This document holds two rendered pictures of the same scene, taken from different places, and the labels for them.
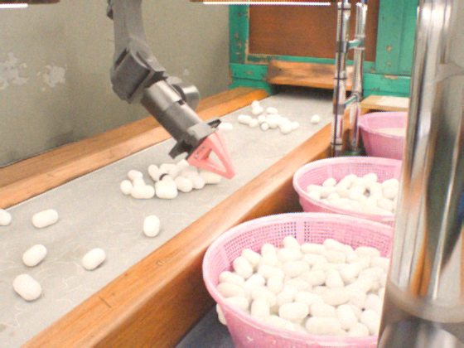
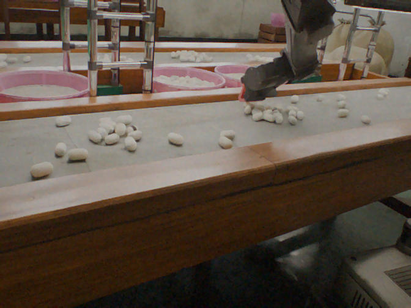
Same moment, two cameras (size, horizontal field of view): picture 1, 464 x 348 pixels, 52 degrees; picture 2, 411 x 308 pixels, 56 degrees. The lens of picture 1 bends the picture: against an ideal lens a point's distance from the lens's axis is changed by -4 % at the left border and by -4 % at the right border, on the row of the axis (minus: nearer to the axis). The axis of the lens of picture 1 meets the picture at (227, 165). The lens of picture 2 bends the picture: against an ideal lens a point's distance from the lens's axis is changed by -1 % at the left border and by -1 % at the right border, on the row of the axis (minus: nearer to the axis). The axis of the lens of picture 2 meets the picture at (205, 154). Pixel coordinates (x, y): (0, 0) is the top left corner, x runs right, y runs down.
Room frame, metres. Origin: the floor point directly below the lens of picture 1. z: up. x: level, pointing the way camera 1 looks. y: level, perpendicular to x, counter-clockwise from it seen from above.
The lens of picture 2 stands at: (1.78, 0.40, 1.07)
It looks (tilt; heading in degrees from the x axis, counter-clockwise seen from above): 25 degrees down; 206
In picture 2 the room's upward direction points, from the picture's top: 7 degrees clockwise
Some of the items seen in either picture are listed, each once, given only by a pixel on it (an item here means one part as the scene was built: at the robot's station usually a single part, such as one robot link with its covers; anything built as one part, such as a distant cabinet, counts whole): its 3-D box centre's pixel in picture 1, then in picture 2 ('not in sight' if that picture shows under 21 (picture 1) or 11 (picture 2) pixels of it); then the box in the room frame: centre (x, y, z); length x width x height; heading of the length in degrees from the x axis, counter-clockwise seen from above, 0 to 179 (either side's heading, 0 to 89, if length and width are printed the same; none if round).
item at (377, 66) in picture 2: not in sight; (349, 67); (-2.37, -0.18, 0.40); 0.74 x 0.56 x 0.38; 152
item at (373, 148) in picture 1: (411, 142); (41, 99); (1.10, -0.44, 0.72); 0.27 x 0.27 x 0.10
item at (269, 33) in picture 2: not in sight; (276, 33); (-4.79, -1.82, 0.32); 0.42 x 0.42 x 0.64; 61
